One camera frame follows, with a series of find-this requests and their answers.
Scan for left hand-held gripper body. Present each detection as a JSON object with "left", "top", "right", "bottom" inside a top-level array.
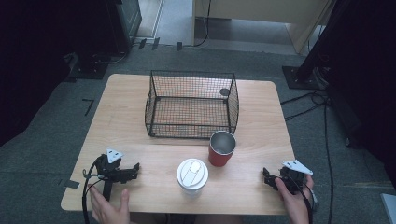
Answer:
[{"left": 93, "top": 148, "right": 134, "bottom": 202}]

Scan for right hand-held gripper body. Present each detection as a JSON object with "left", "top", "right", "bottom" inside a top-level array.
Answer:
[{"left": 277, "top": 159, "right": 314, "bottom": 195}]

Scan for red steel-lined cup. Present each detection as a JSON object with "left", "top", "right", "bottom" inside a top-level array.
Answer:
[{"left": 207, "top": 130, "right": 237, "bottom": 168}]

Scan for clear tumbler with white lid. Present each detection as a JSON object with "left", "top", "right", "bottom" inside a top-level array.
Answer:
[{"left": 176, "top": 158, "right": 209, "bottom": 196}]

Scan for black wire mesh basket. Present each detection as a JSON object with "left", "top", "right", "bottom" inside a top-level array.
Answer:
[{"left": 144, "top": 70, "right": 240, "bottom": 140}]

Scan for person's right hand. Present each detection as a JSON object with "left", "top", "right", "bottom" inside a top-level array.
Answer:
[{"left": 274, "top": 175, "right": 315, "bottom": 224}]

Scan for person's left hand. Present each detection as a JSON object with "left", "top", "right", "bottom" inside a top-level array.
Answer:
[{"left": 88, "top": 184, "right": 131, "bottom": 224}]

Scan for pale grey box corner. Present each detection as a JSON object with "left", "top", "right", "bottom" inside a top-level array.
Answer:
[{"left": 379, "top": 192, "right": 396, "bottom": 224}]

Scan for black flat stand base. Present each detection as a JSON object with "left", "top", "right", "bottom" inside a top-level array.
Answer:
[{"left": 65, "top": 51, "right": 109, "bottom": 80}]

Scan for black equipment cabinet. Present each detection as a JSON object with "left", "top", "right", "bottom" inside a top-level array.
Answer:
[{"left": 104, "top": 0, "right": 143, "bottom": 54}]

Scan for beige wooden cabinet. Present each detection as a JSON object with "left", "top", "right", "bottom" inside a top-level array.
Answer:
[{"left": 191, "top": 0, "right": 338, "bottom": 56}]

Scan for right hand-held gripper cable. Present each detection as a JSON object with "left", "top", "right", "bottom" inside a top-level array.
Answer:
[{"left": 290, "top": 175, "right": 319, "bottom": 224}]

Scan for hand-held gripper cable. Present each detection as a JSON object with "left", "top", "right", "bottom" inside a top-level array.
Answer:
[
  {"left": 81, "top": 158, "right": 106, "bottom": 224},
  {"left": 290, "top": 175, "right": 319, "bottom": 224}
]

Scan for left hand-held gripper cable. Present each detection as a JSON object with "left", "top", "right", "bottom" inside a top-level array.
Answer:
[{"left": 81, "top": 158, "right": 106, "bottom": 224}]

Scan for long black floor cable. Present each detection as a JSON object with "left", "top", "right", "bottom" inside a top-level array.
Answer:
[{"left": 322, "top": 102, "right": 336, "bottom": 224}]

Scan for black looped floor cables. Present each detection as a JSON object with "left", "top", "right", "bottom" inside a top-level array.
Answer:
[{"left": 279, "top": 89, "right": 330, "bottom": 122}]

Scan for black stand with base plate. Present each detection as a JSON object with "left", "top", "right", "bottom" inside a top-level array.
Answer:
[{"left": 281, "top": 0, "right": 339, "bottom": 91}]

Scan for thin black floor cable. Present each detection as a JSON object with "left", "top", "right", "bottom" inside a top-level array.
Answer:
[{"left": 93, "top": 43, "right": 141, "bottom": 65}]

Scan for black hanging cable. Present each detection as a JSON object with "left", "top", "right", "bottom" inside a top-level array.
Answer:
[{"left": 191, "top": 0, "right": 213, "bottom": 49}]

